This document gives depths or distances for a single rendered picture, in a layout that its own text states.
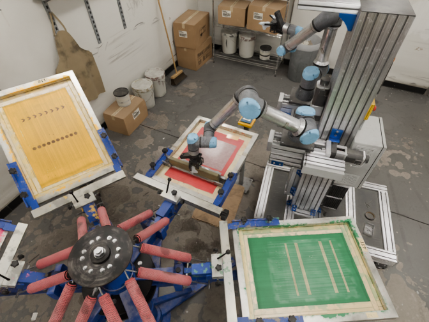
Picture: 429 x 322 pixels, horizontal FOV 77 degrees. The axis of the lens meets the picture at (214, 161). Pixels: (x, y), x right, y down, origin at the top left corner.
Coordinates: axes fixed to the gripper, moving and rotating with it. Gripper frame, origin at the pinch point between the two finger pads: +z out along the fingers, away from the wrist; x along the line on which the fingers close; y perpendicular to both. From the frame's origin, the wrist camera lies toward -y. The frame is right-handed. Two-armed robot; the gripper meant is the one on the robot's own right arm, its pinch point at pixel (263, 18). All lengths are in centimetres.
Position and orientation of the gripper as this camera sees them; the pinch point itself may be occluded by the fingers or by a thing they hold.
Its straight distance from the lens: 251.0
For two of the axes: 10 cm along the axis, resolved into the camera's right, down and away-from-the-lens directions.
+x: 6.7, -6.4, 3.8
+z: -7.3, -5.0, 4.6
